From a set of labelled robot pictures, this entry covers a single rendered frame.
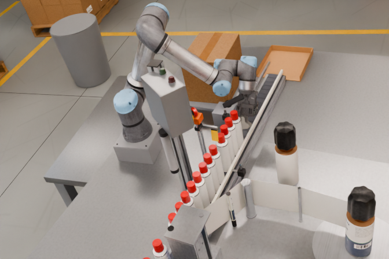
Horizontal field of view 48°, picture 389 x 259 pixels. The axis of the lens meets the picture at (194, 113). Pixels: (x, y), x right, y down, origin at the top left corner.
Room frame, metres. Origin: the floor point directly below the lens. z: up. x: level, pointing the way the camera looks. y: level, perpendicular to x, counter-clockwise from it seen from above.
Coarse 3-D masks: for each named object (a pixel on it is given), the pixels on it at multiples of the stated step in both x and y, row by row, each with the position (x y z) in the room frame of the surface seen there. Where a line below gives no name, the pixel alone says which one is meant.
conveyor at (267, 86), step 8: (272, 80) 1.97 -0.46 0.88; (280, 80) 1.96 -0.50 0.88; (264, 88) 1.92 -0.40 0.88; (264, 96) 1.85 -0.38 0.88; (272, 96) 1.84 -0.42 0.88; (264, 112) 1.72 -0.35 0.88; (248, 120) 1.69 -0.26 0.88; (248, 128) 1.63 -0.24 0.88; (248, 144) 1.53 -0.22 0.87; (240, 160) 1.44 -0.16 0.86; (224, 192) 1.27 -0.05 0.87
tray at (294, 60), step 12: (276, 48) 2.35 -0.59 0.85; (288, 48) 2.30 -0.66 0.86; (300, 48) 2.26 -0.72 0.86; (312, 48) 2.22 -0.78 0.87; (264, 60) 2.23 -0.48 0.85; (276, 60) 2.24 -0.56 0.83; (288, 60) 2.21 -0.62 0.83; (300, 60) 2.18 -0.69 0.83; (276, 72) 2.11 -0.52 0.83; (288, 72) 2.08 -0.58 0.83; (300, 72) 2.05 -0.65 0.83
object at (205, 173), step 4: (200, 164) 1.25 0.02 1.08; (204, 164) 1.24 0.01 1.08; (200, 168) 1.23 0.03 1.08; (204, 168) 1.23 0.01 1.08; (200, 172) 1.23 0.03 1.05; (204, 172) 1.23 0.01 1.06; (208, 172) 1.23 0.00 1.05; (204, 176) 1.22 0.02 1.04; (208, 176) 1.22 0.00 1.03; (208, 180) 1.22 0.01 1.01; (208, 184) 1.22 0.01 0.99; (212, 184) 1.23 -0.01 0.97; (208, 188) 1.22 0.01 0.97; (212, 188) 1.22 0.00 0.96; (208, 192) 1.22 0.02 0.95; (212, 192) 1.22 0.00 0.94; (208, 196) 1.22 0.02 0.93; (212, 196) 1.22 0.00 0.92
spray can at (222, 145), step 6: (222, 138) 1.38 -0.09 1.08; (216, 144) 1.39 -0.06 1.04; (222, 144) 1.37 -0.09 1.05; (222, 150) 1.37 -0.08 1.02; (228, 150) 1.38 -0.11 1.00; (222, 156) 1.37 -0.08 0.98; (228, 156) 1.37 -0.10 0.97; (222, 162) 1.37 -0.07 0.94; (228, 162) 1.37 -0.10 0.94; (228, 168) 1.37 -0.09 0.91
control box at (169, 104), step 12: (156, 72) 1.35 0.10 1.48; (168, 72) 1.34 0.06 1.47; (144, 84) 1.33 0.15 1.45; (156, 84) 1.27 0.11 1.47; (168, 84) 1.26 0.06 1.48; (180, 84) 1.24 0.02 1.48; (156, 96) 1.23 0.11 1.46; (168, 96) 1.21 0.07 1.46; (180, 96) 1.22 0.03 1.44; (156, 108) 1.27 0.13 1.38; (168, 108) 1.20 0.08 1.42; (180, 108) 1.22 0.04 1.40; (156, 120) 1.31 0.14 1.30; (168, 120) 1.20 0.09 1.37; (180, 120) 1.21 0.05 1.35; (192, 120) 1.24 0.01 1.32; (168, 132) 1.21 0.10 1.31; (180, 132) 1.21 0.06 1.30
